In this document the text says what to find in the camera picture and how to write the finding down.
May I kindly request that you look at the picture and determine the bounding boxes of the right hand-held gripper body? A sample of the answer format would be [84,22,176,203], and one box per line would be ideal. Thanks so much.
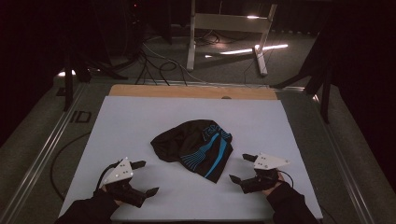
[240,151,291,195]

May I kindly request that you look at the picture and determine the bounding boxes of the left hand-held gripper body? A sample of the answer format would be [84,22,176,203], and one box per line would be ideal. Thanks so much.
[102,156,148,209]

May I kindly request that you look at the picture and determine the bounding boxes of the black shorts with blue print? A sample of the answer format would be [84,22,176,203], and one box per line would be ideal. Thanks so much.
[150,119,234,184]

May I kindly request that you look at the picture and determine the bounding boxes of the person's left hand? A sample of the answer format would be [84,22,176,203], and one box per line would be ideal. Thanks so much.
[100,185,126,207]

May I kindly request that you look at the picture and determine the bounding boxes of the person's right hand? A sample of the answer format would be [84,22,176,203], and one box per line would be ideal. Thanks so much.
[262,172,286,197]

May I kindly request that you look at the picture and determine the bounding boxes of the white board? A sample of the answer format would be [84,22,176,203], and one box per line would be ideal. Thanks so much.
[58,95,324,222]

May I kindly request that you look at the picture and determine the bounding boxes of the dark metal stand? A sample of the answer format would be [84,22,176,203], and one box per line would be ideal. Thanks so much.
[270,31,332,124]
[62,52,129,112]

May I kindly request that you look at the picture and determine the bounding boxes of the dark curtain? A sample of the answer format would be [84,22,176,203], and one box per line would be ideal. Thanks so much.
[0,0,110,147]
[330,0,396,194]

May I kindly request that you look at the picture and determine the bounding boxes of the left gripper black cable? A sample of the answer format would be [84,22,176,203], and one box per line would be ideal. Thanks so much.
[95,160,122,191]

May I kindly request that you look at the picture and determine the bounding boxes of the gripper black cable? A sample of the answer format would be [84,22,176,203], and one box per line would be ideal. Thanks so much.
[95,160,122,191]
[276,169,295,189]

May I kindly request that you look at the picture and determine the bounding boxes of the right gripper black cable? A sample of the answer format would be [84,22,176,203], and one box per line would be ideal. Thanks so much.
[276,169,295,189]

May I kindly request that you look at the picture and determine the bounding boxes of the thin black floor cable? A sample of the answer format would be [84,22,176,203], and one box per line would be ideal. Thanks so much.
[49,132,92,202]

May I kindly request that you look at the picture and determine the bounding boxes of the metal floor rail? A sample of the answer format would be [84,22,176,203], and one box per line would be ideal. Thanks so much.
[312,92,376,224]
[0,83,87,224]

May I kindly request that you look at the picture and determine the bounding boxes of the black looped floor cable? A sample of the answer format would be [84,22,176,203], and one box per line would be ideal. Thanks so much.
[134,46,189,87]

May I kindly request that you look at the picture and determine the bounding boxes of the white floor cable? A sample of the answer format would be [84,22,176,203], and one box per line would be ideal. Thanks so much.
[141,41,219,86]

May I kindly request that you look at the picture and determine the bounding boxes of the white desk frame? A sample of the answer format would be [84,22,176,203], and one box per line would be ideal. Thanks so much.
[186,0,278,77]

